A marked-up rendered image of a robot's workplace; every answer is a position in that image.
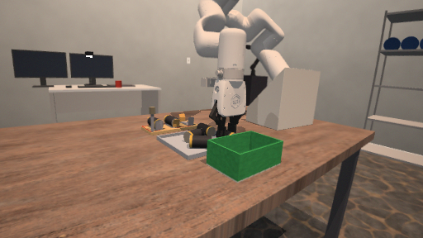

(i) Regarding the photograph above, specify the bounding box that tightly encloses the green open box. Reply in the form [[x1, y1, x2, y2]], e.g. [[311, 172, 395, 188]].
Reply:
[[207, 131, 283, 183]]

